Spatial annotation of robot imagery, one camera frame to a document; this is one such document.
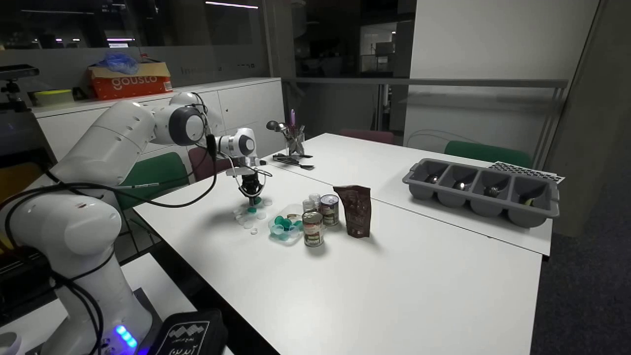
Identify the black desk stand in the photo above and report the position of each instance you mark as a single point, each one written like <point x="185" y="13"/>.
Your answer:
<point x="288" y="141"/>

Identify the blue plastic bag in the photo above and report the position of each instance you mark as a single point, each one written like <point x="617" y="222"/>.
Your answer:
<point x="118" y="62"/>

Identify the green chair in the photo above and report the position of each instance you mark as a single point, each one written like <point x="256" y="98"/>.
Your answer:
<point x="485" y="153"/>
<point x="154" y="179"/>

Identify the black tripod mount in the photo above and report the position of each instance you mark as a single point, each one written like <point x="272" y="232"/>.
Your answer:
<point x="12" y="76"/>

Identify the orange box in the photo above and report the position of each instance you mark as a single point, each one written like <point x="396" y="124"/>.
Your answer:
<point x="128" y="84"/>

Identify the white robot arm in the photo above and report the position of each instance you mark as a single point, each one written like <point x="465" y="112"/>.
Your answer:
<point x="99" y="149"/>

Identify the yellow green container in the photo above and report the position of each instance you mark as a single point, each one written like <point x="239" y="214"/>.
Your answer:
<point x="51" y="98"/>

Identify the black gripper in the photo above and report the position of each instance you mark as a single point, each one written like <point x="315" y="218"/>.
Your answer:
<point x="250" y="181"/>

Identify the black patterned control box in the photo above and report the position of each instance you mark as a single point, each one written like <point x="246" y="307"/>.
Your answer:
<point x="187" y="337"/>

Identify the clear plastic lunch box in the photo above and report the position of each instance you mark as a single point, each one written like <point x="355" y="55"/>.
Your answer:
<point x="286" y="230"/>

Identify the grey cutlery tray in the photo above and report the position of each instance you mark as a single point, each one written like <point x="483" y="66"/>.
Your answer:
<point x="483" y="193"/>

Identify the maroon chair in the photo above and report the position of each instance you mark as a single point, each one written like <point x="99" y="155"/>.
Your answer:
<point x="203" y="165"/>
<point x="371" y="135"/>

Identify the brown foil pouch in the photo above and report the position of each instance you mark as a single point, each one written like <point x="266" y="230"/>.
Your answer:
<point x="355" y="212"/>

